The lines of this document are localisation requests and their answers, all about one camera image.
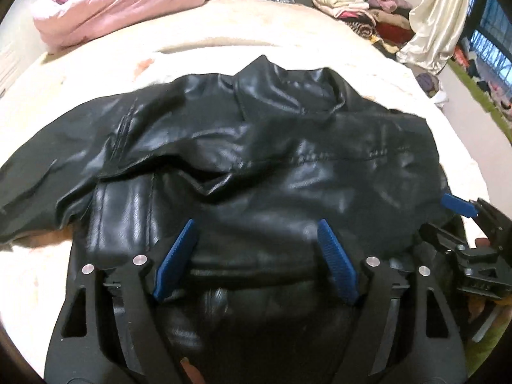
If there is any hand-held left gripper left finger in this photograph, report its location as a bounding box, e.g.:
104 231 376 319
44 219 200 384

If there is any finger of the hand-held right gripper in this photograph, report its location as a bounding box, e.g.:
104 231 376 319
419 223 471 260
441 193 512 249

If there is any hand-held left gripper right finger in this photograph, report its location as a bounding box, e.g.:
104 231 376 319
316 219 468 384

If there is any black leather jacket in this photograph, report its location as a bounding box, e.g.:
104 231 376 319
0 54 460 384

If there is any plastic bag of clothes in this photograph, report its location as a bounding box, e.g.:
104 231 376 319
415 72 449 107

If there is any pile of folded clothes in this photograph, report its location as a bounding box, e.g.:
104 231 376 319
309 0 415 56

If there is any clutter on green windowsill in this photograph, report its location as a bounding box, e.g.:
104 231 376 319
451 38 512 110

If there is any dark framed window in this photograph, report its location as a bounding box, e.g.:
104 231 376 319
464 0 512 109

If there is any cream satin curtain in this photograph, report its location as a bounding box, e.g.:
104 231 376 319
395 0 476 76

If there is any white blanket with pink flowers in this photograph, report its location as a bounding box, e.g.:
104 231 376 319
0 39 492 372

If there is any tan bed sheet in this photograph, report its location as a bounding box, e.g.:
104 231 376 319
38 0 404 75

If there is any pink quilt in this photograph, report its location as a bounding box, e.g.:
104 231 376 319
31 0 211 55

